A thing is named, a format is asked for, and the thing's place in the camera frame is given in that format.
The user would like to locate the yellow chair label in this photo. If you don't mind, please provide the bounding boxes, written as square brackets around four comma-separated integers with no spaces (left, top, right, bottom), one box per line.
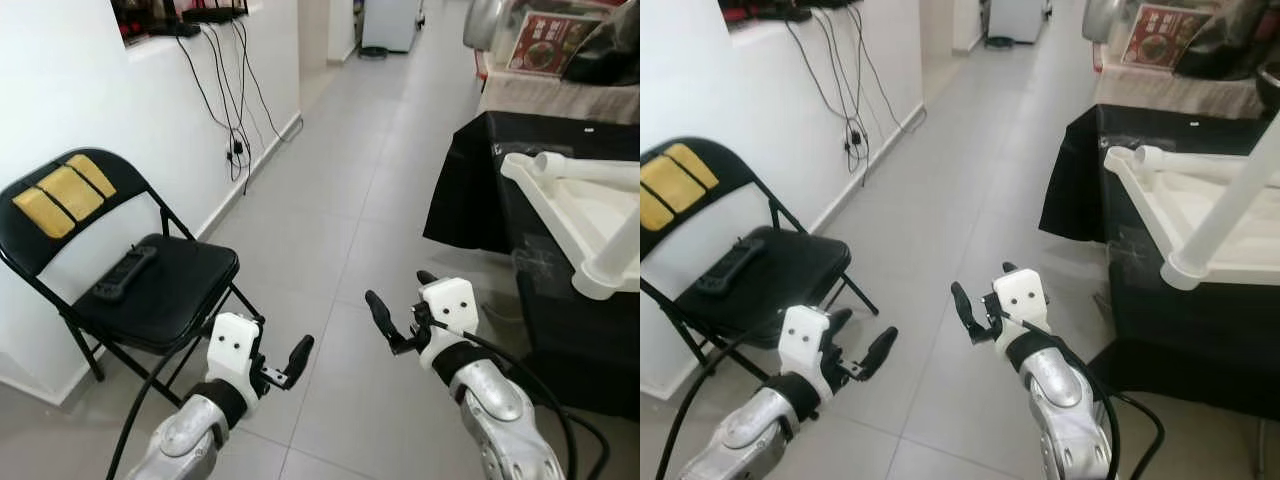
[12,154,118,239]

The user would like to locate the black bag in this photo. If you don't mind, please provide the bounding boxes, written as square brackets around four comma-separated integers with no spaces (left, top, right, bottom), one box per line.
[1175,0,1280,81]
[565,0,641,86]

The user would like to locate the beige cloth covered bench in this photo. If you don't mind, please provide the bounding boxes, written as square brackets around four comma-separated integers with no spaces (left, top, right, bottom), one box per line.
[478,70,641,126]
[1095,65,1266,121]

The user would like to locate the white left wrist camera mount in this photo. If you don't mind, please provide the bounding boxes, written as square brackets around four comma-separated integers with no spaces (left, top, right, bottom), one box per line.
[778,305,836,401]
[205,312,263,411]

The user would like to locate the white plastic children table top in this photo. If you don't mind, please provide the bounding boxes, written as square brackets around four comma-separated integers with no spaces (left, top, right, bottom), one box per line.
[500,152,641,301]
[1103,145,1280,291]

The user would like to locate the white cabinet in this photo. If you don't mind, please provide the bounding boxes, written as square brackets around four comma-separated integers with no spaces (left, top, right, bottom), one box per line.
[360,0,426,53]
[985,0,1053,43]

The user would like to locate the black folding chair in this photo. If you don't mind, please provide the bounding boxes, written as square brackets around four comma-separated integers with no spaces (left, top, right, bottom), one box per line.
[0,148,266,401]
[640,138,881,401]

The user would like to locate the white plastic table leg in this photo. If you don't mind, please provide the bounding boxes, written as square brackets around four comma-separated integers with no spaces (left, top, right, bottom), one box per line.
[1135,145,1263,186]
[533,150,641,191]
[572,205,641,291]
[1160,125,1280,291]

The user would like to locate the clear tape patch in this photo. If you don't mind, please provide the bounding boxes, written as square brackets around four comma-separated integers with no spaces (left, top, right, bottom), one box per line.
[515,235,571,301]
[1110,225,1159,291]

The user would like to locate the red appliance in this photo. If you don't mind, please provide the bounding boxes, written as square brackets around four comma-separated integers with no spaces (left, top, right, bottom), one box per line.
[718,0,773,26]
[110,0,179,46]

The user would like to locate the black wok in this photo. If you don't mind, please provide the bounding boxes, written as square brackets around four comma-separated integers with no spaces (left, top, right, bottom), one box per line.
[1255,60,1280,111]

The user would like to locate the silver metal pot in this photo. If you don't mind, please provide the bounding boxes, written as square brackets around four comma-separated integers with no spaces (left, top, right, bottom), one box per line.
[462,0,511,51]
[1082,0,1126,46]

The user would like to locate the grey wall cable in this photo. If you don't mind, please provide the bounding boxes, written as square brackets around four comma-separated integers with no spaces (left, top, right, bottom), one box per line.
[815,15,871,186]
[785,22,851,121]
[178,38,233,131]
[850,10,906,136]
[235,20,286,141]
[205,25,251,191]

